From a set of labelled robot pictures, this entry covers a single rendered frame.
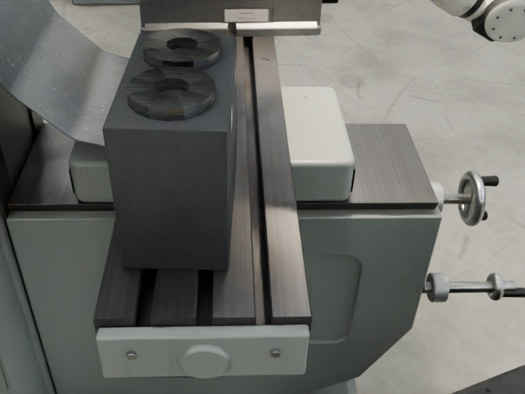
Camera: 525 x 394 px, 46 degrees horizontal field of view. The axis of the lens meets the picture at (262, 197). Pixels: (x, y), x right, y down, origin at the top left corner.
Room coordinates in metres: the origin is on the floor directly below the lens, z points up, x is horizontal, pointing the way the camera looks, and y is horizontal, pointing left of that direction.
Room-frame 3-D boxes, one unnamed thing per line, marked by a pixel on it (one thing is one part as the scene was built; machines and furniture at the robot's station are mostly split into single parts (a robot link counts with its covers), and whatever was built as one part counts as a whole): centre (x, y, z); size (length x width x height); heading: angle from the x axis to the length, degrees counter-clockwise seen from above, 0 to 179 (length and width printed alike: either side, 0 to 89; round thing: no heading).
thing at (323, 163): (1.01, 0.09, 0.84); 0.50 x 0.35 x 0.12; 94
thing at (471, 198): (1.04, -0.40, 0.68); 0.16 x 0.12 x 0.12; 94
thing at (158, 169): (0.61, 0.10, 1.08); 0.22 x 0.12 x 0.20; 1
